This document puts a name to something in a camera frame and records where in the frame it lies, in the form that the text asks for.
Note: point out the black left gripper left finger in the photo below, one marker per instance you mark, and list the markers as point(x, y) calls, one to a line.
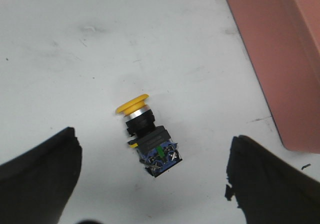
point(36, 186)

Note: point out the pink plastic bin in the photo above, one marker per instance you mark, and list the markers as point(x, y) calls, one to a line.
point(282, 39)

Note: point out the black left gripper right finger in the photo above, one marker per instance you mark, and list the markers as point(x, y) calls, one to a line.
point(267, 189)

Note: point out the yellow mushroom push button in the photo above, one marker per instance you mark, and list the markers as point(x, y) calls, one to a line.
point(153, 144)

